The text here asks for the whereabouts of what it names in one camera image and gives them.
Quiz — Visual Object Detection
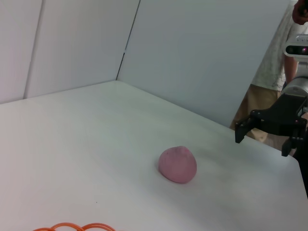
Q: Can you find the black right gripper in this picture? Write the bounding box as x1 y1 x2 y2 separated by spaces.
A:
234 93 308 157

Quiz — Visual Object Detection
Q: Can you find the pink peach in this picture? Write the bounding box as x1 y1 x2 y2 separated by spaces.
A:
158 145 198 184

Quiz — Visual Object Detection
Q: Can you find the orange woven plastic basket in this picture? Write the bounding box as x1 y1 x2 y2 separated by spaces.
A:
32 221 119 231

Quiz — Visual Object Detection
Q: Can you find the person in beige shirt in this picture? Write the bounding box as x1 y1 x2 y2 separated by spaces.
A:
230 0 308 145

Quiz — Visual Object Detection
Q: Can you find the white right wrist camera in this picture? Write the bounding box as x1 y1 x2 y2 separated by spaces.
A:
283 33 308 58

